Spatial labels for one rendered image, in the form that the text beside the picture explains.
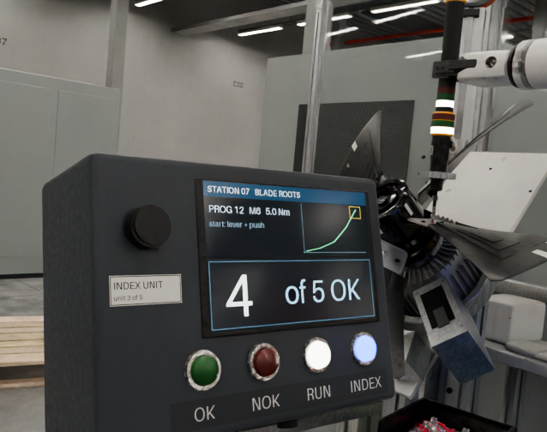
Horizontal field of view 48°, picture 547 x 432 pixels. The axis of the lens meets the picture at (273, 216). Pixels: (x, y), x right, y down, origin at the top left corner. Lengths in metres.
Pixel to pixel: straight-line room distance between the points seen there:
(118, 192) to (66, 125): 6.31
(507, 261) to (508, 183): 0.54
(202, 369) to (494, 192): 1.24
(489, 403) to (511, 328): 0.39
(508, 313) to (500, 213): 0.33
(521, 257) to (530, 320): 0.75
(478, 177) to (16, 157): 5.40
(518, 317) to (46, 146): 5.52
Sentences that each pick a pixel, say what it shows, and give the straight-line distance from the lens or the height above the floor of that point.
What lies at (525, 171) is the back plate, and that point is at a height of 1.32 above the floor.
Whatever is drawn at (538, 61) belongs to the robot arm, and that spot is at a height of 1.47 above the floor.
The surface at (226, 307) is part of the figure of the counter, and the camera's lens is 0.43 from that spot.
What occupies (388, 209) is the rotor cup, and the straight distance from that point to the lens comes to 1.22.
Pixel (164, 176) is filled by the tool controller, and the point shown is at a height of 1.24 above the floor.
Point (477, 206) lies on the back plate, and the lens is 1.57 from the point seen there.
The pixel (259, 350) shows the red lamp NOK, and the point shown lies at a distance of 0.45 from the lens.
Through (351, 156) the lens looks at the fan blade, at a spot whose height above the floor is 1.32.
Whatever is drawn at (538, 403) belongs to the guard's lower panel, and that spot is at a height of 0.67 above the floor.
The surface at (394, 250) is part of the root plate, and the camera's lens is 1.26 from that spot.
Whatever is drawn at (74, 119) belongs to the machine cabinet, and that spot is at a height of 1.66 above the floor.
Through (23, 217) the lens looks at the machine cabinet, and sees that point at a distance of 6.60.
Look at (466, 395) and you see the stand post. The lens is 1.62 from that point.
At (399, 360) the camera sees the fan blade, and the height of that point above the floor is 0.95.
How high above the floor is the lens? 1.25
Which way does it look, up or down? 4 degrees down
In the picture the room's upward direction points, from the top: 5 degrees clockwise
